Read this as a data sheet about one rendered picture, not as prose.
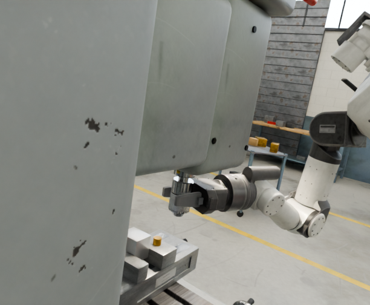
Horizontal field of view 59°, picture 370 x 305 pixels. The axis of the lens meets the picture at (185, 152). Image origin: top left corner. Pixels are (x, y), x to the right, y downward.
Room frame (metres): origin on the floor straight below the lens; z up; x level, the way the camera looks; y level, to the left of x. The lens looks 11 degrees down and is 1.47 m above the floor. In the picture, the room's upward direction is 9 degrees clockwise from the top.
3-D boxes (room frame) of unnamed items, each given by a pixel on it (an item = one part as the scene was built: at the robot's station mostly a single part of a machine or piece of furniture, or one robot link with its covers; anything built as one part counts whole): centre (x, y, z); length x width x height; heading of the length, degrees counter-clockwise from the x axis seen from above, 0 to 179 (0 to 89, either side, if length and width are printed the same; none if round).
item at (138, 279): (0.77, 0.07, 1.00); 0.35 x 0.15 x 0.11; 147
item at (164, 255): (0.79, 0.06, 1.04); 0.15 x 0.06 x 0.04; 57
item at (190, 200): (0.65, -0.02, 1.23); 0.06 x 0.02 x 0.03; 123
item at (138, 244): (0.75, 0.09, 1.06); 0.06 x 0.05 x 0.06; 57
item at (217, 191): (0.73, -0.08, 1.23); 0.13 x 0.12 x 0.10; 33
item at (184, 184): (0.68, -0.01, 1.26); 0.05 x 0.05 x 0.01
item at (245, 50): (0.67, 0.00, 1.47); 0.21 x 0.19 x 0.32; 54
